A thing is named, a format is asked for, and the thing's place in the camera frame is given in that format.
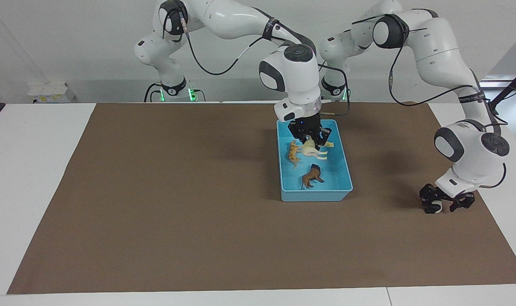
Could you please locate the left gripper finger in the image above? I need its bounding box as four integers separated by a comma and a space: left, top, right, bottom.
449, 192, 476, 213
419, 183, 444, 215

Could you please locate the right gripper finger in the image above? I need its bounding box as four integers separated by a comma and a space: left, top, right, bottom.
289, 127, 310, 146
315, 126, 333, 150

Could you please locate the orange tiger toy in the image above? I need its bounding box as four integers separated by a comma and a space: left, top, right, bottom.
287, 140, 302, 168

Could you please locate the cream horse toy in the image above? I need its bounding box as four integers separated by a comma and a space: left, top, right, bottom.
296, 138, 335, 162

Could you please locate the brown lion toy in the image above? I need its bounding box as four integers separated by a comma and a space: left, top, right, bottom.
300, 164, 325, 190

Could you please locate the light blue storage box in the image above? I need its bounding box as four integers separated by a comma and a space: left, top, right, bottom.
276, 119, 354, 202

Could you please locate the black clamp stand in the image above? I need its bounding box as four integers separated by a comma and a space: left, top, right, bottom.
479, 66, 516, 115

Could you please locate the brown table mat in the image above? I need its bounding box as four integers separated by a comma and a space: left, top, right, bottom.
6, 101, 516, 295

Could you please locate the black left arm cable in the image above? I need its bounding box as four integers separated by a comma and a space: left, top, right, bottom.
386, 16, 508, 188

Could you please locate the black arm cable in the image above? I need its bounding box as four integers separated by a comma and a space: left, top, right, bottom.
386, 16, 508, 188
178, 12, 351, 117

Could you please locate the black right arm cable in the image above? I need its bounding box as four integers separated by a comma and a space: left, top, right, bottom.
178, 12, 351, 117

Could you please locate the grey window frame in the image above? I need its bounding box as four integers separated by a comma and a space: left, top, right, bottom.
474, 74, 516, 92

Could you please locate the black right base cable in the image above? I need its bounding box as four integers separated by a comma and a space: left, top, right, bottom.
144, 82, 207, 103

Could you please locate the white wall power box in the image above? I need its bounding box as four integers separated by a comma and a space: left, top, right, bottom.
27, 82, 77, 104

